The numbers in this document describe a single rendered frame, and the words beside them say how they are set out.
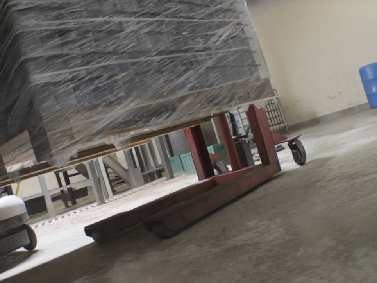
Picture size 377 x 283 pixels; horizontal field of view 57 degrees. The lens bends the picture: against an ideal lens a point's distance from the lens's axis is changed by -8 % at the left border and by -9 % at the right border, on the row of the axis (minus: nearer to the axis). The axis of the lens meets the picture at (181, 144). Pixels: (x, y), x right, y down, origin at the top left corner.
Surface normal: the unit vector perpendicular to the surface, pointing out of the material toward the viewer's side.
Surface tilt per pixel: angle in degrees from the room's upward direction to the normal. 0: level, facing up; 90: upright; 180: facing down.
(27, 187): 90
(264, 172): 90
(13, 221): 90
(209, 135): 90
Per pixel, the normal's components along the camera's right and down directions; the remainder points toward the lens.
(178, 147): 0.74, -0.24
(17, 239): 0.88, -0.28
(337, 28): -0.61, 0.17
